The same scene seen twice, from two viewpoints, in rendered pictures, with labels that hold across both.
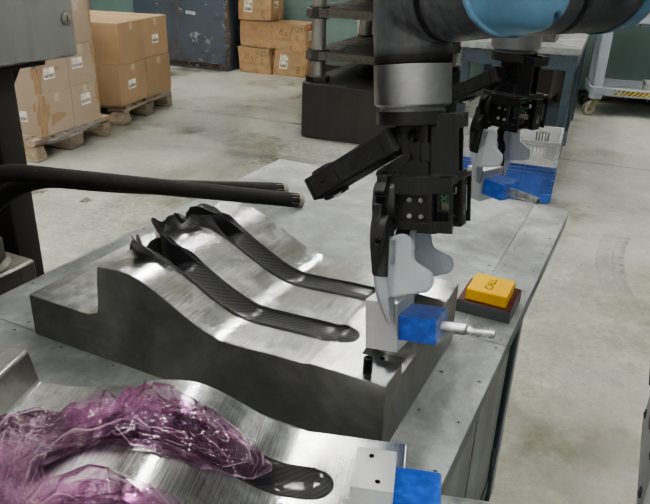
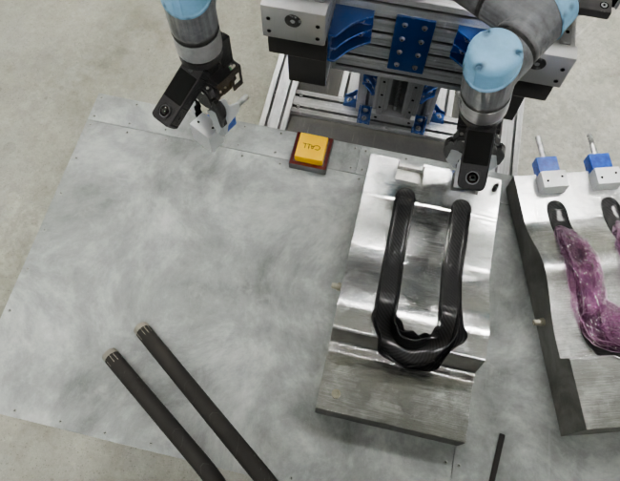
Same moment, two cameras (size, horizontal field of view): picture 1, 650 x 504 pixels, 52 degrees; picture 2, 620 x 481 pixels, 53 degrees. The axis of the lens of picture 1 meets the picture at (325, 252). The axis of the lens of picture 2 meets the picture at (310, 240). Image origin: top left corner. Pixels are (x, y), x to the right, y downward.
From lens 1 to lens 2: 131 cm
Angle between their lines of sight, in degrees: 73
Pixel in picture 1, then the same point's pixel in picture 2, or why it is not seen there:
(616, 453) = not seen: hidden behind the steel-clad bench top
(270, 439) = (541, 231)
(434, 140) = not seen: hidden behind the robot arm
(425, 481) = (544, 162)
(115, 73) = not seen: outside the picture
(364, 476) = (561, 181)
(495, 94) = (220, 82)
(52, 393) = (566, 345)
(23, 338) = (466, 450)
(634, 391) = (18, 135)
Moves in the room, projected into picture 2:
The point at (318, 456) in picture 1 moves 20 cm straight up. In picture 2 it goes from (538, 210) to (580, 157)
